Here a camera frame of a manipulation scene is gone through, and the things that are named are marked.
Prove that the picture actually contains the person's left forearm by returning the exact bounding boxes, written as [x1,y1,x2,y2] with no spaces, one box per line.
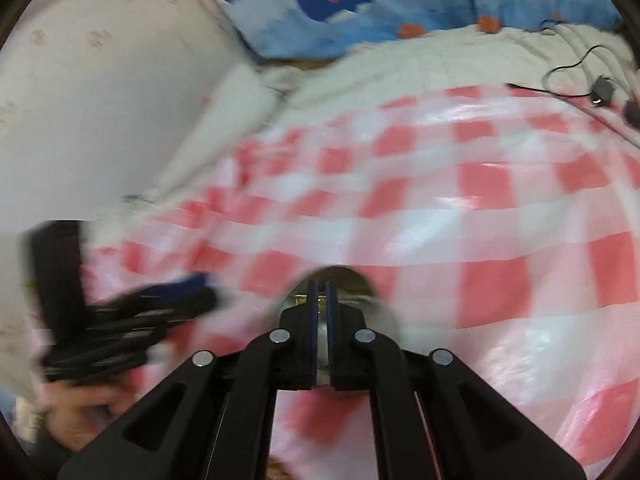
[27,432,76,480]

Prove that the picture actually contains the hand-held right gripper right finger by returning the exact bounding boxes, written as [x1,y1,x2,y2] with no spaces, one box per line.
[325,280,587,480]

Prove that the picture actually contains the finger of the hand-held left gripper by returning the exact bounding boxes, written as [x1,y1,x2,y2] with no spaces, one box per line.
[107,271,211,308]
[90,287,219,343]

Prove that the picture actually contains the red white checkered plastic sheet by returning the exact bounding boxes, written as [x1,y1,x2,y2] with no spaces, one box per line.
[22,85,640,480]

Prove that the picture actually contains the round metal tin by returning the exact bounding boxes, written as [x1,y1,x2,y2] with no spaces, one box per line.
[272,265,407,378]

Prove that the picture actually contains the blue whale pattern pillow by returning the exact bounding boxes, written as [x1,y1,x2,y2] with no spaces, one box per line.
[217,0,621,58]

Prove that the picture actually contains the black power adapter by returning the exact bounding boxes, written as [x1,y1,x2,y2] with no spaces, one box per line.
[590,76,614,107]

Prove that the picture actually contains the thin black cable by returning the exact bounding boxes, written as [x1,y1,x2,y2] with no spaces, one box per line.
[505,45,640,133]

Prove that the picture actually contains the person's left hand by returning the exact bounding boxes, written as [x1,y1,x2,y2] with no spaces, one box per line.
[42,382,138,456]

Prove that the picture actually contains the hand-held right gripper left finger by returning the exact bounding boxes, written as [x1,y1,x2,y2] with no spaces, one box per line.
[57,280,319,480]

